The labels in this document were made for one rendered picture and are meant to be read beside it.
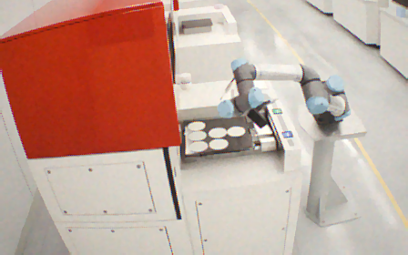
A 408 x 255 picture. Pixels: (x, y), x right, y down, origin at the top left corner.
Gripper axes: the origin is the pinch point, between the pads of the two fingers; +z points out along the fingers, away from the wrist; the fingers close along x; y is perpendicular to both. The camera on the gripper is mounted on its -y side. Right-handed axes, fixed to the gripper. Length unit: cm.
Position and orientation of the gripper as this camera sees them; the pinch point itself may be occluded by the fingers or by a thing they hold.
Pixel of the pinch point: (266, 108)
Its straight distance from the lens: 198.4
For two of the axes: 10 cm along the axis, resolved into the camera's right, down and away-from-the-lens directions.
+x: -6.4, 5.5, 5.4
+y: -4.8, -8.3, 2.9
